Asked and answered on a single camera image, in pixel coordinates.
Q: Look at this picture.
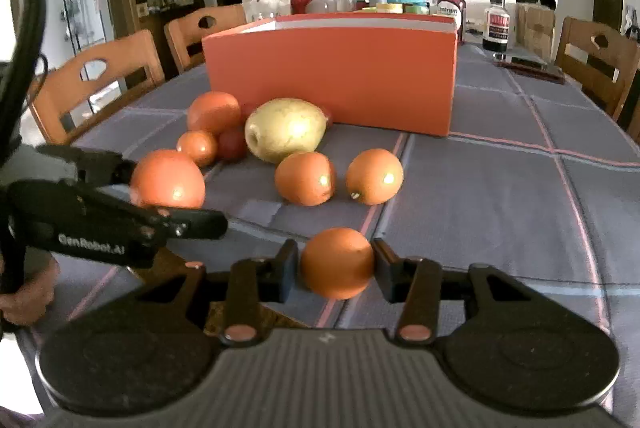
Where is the purple vitamin bottle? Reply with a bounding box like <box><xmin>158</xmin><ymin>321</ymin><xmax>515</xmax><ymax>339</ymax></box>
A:
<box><xmin>436</xmin><ymin>0</ymin><xmax>467</xmax><ymax>44</ymax></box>

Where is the orange cardboard box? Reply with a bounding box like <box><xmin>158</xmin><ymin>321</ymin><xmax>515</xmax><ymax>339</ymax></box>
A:
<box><xmin>201</xmin><ymin>13</ymin><xmax>461</xmax><ymax>138</ymax></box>

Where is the orange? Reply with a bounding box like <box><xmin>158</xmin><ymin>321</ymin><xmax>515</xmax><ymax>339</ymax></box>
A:
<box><xmin>300</xmin><ymin>228</ymin><xmax>375</xmax><ymax>300</ymax></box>
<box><xmin>274</xmin><ymin>151</ymin><xmax>337</xmax><ymax>207</ymax></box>
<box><xmin>346</xmin><ymin>148</ymin><xmax>404</xmax><ymax>205</ymax></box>
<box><xmin>129</xmin><ymin>149</ymin><xmax>206</xmax><ymax>210</ymax></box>

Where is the smartphone on red case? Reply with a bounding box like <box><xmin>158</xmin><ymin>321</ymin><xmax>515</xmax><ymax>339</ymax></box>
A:
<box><xmin>495</xmin><ymin>60</ymin><xmax>566</xmax><ymax>84</ymax></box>

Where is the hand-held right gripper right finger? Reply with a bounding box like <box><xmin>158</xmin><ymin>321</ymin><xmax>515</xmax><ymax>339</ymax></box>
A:
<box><xmin>372</xmin><ymin>238</ymin><xmax>556</xmax><ymax>345</ymax></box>

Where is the dark glass bottle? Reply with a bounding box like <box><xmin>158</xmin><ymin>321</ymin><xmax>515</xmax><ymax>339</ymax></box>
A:
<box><xmin>481</xmin><ymin>0</ymin><xmax>511</xmax><ymax>51</ymax></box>

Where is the small red tomato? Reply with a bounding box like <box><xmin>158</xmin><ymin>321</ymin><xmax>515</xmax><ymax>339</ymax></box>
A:
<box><xmin>216</xmin><ymin>127</ymin><xmax>248</xmax><ymax>161</ymax></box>

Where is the yellow green pear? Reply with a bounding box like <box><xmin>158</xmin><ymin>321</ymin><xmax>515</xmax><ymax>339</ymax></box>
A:
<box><xmin>244</xmin><ymin>98</ymin><xmax>328</xmax><ymax>165</ymax></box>

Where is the brown cardboard box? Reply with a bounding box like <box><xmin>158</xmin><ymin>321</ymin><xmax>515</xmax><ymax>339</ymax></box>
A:
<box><xmin>515</xmin><ymin>2</ymin><xmax>557</xmax><ymax>59</ymax></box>

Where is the small orange tomato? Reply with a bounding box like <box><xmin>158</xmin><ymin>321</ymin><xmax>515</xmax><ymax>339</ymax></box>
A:
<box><xmin>176</xmin><ymin>130</ymin><xmax>219</xmax><ymax>167</ymax></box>

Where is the wooden chair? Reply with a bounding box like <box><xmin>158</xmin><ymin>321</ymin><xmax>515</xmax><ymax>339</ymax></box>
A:
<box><xmin>27</xmin><ymin>29</ymin><xmax>167</xmax><ymax>146</ymax></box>
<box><xmin>554</xmin><ymin>15</ymin><xmax>640</xmax><ymax>131</ymax></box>
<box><xmin>164</xmin><ymin>4</ymin><xmax>248</xmax><ymax>75</ymax></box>

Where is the large tomato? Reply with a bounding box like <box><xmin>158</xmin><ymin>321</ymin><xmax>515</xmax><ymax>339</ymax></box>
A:
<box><xmin>187</xmin><ymin>91</ymin><xmax>243</xmax><ymax>136</ymax></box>

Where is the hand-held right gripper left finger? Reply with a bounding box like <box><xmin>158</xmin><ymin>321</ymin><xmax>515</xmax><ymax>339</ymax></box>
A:
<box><xmin>107</xmin><ymin>238</ymin><xmax>301</xmax><ymax>348</ymax></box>

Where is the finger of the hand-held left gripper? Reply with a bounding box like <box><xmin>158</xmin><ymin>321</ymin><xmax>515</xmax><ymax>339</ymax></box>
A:
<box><xmin>35</xmin><ymin>145</ymin><xmax>139</xmax><ymax>187</ymax></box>
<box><xmin>145</xmin><ymin>207</ymin><xmax>229</xmax><ymax>241</ymax></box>

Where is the grey plaid tablecloth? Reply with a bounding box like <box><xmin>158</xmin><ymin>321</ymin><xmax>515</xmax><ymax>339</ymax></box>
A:
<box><xmin>20</xmin><ymin>40</ymin><xmax>640</xmax><ymax>428</ymax></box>

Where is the black cable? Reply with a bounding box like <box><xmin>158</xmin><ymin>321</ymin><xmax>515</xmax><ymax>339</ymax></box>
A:
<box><xmin>0</xmin><ymin>0</ymin><xmax>46</xmax><ymax>334</ymax></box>

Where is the person's left hand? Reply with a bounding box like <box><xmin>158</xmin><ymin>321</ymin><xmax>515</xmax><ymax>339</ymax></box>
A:
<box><xmin>0</xmin><ymin>253</ymin><xmax>60</xmax><ymax>329</ymax></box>

